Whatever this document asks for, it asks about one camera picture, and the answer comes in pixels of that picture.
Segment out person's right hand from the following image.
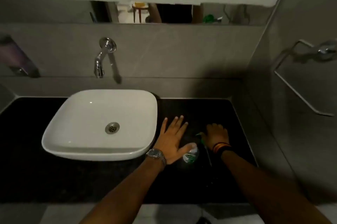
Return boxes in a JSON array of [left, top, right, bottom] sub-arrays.
[[204, 123, 230, 151]]

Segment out person's left hand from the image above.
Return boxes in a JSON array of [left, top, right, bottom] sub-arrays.
[[154, 115, 197, 165]]

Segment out clear spray bottle green nozzle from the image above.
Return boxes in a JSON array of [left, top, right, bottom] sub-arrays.
[[182, 131, 207, 166]]

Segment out person's left forearm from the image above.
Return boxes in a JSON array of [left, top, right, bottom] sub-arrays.
[[78, 157, 165, 224]]

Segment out person's right forearm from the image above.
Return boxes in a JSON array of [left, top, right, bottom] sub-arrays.
[[221, 150, 333, 224]]

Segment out orange and black wristbands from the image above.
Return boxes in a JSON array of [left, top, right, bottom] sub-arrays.
[[212, 142, 232, 155]]

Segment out silver wristwatch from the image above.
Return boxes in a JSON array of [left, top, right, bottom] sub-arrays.
[[146, 148, 167, 167]]

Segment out chrome sink drain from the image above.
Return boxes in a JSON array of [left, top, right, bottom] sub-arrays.
[[105, 122, 120, 135]]

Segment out white ceramic sink basin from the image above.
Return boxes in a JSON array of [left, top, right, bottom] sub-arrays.
[[41, 89, 158, 161]]

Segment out chrome wall faucet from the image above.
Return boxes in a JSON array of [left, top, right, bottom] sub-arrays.
[[94, 37, 117, 79]]

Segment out chrome towel ring holder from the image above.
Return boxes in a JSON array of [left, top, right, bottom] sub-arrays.
[[273, 39, 337, 117]]

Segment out wall mirror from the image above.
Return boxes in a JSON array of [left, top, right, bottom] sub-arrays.
[[89, 0, 275, 26]]

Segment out wall soap dispenser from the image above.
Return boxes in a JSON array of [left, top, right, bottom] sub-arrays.
[[0, 34, 40, 79]]

